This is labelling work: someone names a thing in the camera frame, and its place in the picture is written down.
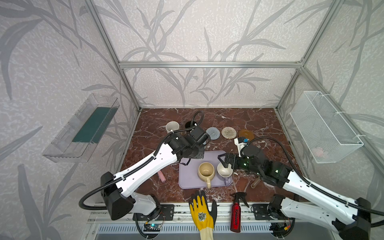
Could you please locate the white mug lavender handle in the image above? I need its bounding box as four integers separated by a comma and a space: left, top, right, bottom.
217, 163, 234, 187

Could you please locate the beige yellow mug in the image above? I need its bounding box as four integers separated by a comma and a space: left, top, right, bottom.
198, 162, 216, 189

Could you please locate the cream woven round coaster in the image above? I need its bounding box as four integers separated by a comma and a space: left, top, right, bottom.
221, 127, 237, 140

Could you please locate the grey round coaster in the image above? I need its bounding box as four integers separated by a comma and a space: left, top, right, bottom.
206, 127, 221, 141

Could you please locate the white speckled mug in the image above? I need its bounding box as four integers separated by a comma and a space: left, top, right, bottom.
166, 121, 180, 133

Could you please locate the brown wooden round coaster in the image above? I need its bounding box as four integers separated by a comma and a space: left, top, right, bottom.
239, 129, 255, 140

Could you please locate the black mug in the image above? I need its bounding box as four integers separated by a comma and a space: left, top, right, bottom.
185, 121, 198, 129

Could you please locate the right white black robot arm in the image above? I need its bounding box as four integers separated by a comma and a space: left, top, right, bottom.
218, 138, 384, 240

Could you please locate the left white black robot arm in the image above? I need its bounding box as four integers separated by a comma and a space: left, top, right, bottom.
79, 126, 210, 220

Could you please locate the lavender plastic tray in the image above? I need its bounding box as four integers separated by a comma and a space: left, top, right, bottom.
179, 151, 233, 189

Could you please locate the pink purple spatula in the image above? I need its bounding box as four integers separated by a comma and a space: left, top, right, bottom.
158, 171, 166, 183

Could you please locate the pink object in basket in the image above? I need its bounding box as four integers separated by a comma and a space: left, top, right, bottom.
312, 147, 328, 159

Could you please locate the red spray bottle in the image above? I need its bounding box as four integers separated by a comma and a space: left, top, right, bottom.
230, 192, 250, 233

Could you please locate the yellow black work glove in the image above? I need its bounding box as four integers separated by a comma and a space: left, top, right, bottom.
189, 190, 218, 240

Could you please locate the green circuit board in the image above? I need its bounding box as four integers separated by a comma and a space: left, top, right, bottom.
144, 223, 162, 232

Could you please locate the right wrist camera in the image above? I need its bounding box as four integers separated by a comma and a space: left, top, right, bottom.
234, 137, 249, 155

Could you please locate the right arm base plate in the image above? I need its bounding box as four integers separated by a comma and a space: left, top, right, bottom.
251, 203, 294, 221

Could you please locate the white wire mesh basket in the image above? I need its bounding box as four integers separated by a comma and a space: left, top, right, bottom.
290, 91, 364, 164

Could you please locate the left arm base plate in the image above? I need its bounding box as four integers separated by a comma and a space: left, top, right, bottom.
133, 204, 175, 222

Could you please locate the clear plastic wall bin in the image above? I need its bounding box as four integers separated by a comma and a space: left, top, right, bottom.
43, 94, 120, 163

